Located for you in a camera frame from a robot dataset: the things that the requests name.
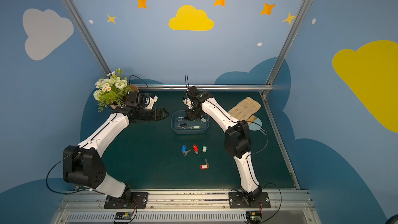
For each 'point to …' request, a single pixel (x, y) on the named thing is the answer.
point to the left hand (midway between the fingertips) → (163, 113)
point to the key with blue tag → (184, 150)
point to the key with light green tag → (204, 149)
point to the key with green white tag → (195, 127)
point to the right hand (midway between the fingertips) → (193, 114)
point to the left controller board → (124, 215)
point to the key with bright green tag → (202, 119)
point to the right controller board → (254, 216)
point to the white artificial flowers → (111, 90)
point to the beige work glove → (245, 109)
